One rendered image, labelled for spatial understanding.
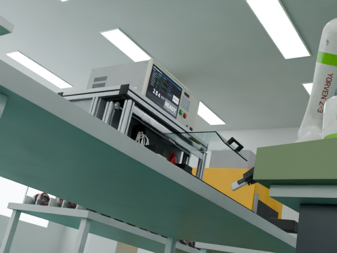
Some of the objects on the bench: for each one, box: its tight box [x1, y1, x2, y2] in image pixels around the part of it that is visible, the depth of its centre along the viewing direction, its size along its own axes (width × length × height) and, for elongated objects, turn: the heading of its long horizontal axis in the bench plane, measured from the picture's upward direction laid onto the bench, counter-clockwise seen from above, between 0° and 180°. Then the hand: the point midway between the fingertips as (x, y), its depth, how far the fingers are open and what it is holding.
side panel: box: [70, 97, 99, 116], centre depth 187 cm, size 28×3×32 cm, turn 85°
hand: (238, 183), depth 182 cm, fingers closed
